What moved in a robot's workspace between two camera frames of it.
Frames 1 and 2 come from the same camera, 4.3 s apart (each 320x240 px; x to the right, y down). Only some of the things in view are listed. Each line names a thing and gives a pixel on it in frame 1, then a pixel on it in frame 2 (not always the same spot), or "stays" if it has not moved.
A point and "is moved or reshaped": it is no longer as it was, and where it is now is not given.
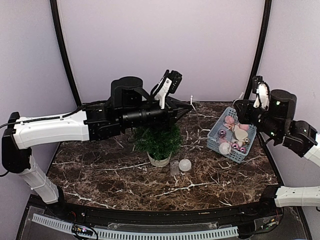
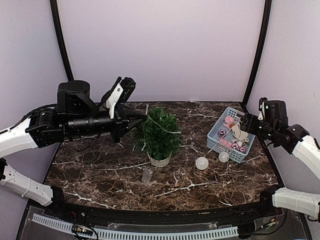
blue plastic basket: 230,138 stays
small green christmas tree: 159,141 stays
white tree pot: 157,163 stays
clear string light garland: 185,165 is moved or reshaped
